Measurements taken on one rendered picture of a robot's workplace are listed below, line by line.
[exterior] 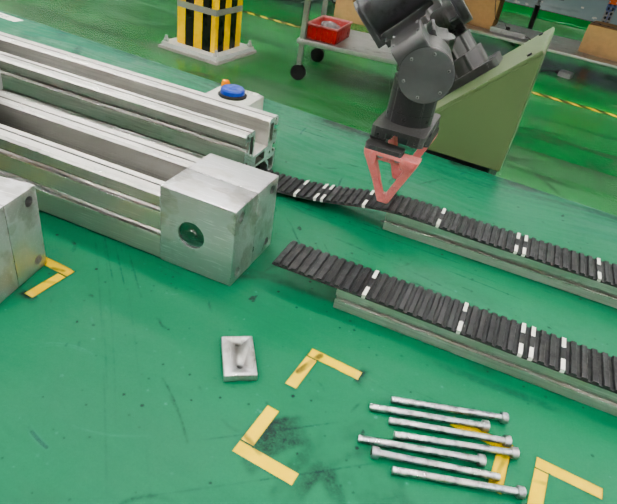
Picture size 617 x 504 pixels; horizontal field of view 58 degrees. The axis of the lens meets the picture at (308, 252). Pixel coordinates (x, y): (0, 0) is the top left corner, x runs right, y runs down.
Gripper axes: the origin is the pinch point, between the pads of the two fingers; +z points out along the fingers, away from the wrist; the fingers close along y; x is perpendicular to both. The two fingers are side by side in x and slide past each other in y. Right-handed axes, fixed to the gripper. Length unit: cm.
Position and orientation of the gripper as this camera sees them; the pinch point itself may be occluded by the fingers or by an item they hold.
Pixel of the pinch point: (391, 184)
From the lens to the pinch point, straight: 75.0
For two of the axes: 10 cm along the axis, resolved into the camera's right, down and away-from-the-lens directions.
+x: 9.1, 3.3, -2.4
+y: -3.8, 4.8, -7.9
